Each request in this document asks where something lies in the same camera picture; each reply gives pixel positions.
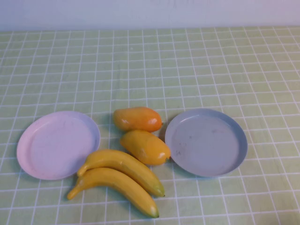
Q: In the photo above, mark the yellow plastic banana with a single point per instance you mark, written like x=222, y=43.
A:
x=117, y=185
x=131, y=166

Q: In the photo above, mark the pink round plate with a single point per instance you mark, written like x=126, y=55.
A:
x=56, y=145

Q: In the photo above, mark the green checkered tablecloth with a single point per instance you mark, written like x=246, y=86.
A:
x=187, y=70

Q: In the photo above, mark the orange-tinted plastic mango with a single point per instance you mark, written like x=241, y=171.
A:
x=137, y=118

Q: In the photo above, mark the blue-grey round plate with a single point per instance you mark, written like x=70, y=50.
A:
x=206, y=143

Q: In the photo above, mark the yellow plastic mango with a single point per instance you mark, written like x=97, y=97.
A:
x=145, y=146

